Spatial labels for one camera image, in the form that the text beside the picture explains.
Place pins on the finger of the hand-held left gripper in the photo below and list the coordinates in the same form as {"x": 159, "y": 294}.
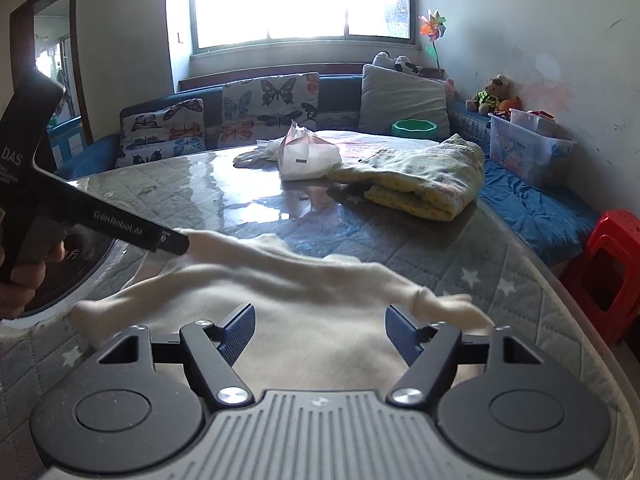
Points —
{"x": 172, "y": 242}

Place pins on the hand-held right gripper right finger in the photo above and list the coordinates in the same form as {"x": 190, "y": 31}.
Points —
{"x": 401, "y": 332}

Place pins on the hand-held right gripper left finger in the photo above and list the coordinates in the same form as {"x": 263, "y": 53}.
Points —
{"x": 240, "y": 331}

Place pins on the cream sweatshirt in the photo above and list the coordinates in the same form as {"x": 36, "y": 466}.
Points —
{"x": 310, "y": 300}

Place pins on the person's left hand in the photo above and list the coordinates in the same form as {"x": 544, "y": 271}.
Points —
{"x": 20, "y": 295}

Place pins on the blue play fence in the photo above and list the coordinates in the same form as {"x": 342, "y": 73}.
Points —
{"x": 65, "y": 142}

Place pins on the round recessed table stove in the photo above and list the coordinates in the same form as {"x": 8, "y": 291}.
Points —
{"x": 90, "y": 270}

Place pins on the butterfly print cushion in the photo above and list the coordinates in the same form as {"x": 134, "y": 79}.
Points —
{"x": 160, "y": 135}
{"x": 270, "y": 110}

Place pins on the yellow floral blanket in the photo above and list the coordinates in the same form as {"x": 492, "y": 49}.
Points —
{"x": 415, "y": 180}

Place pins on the pink garment in plastic bag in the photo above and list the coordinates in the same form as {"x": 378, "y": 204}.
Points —
{"x": 305, "y": 157}

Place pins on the blue sofa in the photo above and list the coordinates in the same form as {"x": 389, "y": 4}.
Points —
{"x": 530, "y": 210}

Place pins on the green bowl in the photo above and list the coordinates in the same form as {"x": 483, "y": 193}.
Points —
{"x": 415, "y": 127}

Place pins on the red plastic stool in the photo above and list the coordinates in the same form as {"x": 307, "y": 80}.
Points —
{"x": 607, "y": 280}

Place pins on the clear plastic storage box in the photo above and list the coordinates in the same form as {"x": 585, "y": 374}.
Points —
{"x": 530, "y": 152}

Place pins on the grey pillow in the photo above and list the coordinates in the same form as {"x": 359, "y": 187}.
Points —
{"x": 402, "y": 95}

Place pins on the orange toy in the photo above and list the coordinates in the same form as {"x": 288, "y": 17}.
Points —
{"x": 510, "y": 106}

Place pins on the teddy bear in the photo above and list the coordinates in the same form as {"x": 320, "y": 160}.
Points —
{"x": 489, "y": 95}

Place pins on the panda plush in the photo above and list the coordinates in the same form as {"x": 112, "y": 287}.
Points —
{"x": 397, "y": 62}

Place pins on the window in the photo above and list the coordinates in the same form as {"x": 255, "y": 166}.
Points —
{"x": 300, "y": 0}

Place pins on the colourful pinwheel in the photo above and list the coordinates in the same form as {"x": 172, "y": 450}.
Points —
{"x": 432, "y": 25}

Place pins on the wooden door frame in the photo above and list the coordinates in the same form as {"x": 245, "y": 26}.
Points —
{"x": 22, "y": 15}

